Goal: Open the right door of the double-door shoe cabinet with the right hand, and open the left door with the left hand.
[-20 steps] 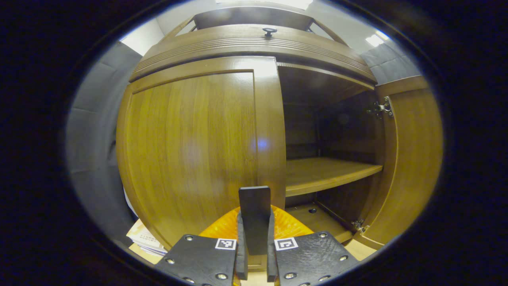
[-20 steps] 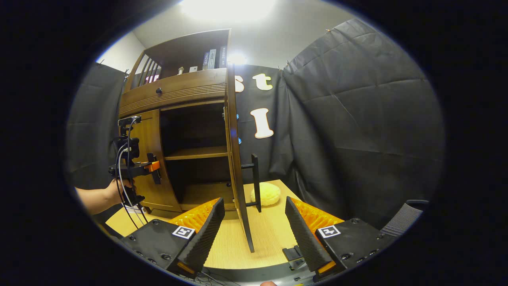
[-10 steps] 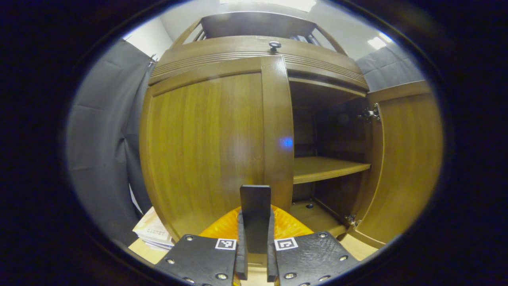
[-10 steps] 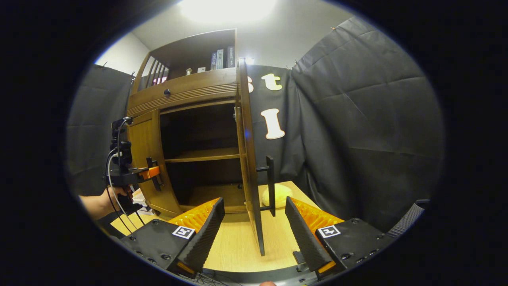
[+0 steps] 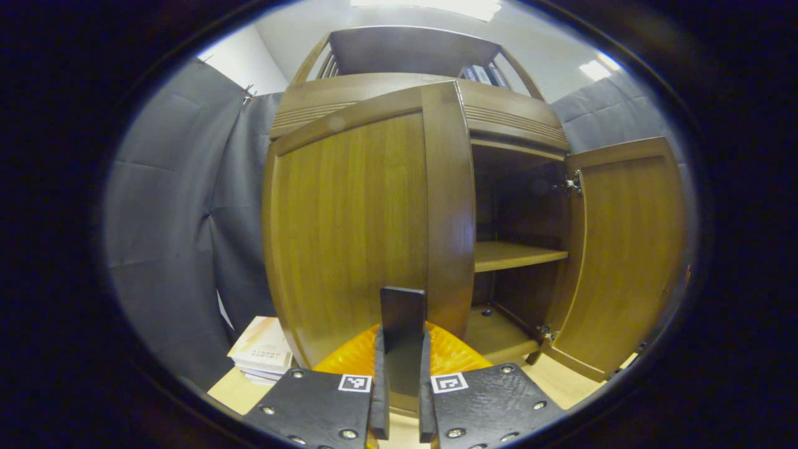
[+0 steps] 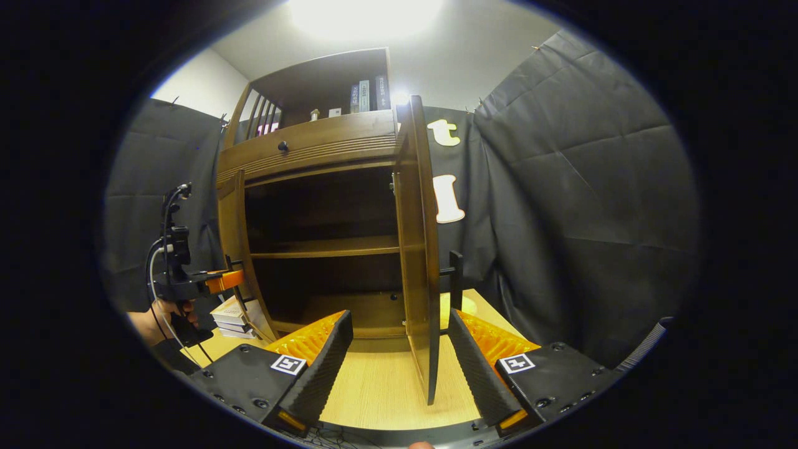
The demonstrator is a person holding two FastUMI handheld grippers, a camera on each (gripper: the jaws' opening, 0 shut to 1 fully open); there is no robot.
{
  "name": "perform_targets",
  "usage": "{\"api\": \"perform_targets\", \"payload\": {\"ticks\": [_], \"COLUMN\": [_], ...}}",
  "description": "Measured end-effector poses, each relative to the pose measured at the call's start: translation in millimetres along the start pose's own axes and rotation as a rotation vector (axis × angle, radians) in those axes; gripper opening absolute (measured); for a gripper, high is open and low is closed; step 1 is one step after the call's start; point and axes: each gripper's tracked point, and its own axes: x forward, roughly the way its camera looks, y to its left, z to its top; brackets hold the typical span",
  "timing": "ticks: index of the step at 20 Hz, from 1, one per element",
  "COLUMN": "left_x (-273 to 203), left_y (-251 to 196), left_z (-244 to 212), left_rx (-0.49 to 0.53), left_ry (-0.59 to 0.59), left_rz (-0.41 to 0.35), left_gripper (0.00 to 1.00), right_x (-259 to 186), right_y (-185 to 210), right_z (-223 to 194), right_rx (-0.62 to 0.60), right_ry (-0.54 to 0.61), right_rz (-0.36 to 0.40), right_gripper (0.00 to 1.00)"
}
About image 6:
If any round yellow soft object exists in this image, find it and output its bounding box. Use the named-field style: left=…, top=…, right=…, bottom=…
left=440, top=293, right=479, bottom=319

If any wooden inner cabinet shelf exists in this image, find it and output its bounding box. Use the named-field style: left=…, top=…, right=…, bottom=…
left=249, top=236, right=401, bottom=259

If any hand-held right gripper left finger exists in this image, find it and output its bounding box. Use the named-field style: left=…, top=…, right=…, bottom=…
left=187, top=310, right=354, bottom=437

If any wooden double-door shoe cabinet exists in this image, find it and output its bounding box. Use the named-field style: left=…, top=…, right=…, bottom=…
left=215, top=47, right=415, bottom=340

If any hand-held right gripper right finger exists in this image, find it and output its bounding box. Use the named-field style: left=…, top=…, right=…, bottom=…
left=448, top=309, right=618, bottom=437

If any large ceiling light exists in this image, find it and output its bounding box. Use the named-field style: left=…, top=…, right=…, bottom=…
left=287, top=0, right=445, bottom=41

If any stack of white booklets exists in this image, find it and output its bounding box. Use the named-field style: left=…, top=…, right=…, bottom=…
left=210, top=296, right=266, bottom=340

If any black backdrop cloth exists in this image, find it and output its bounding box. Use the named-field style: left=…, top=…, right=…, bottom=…
left=103, top=28, right=702, bottom=369

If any thin white cable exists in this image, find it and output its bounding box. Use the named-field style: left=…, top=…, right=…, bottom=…
left=148, top=246, right=200, bottom=365

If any black ribbed strap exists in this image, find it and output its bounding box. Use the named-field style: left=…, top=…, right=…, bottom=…
left=617, top=317, right=674, bottom=374

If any wooden drawer with black knob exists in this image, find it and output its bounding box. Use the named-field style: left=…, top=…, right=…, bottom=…
left=216, top=111, right=403, bottom=185

